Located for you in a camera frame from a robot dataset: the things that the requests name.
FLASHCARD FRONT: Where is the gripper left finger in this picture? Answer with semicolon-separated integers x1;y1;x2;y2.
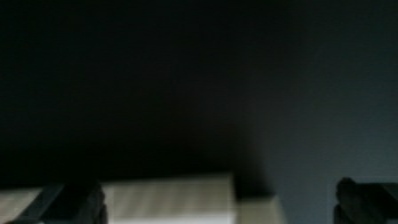
19;181;108;224

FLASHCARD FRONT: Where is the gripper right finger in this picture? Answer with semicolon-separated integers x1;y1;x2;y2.
333;178;398;224

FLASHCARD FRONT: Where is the white square tabletop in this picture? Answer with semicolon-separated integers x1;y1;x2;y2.
0;175;285;224

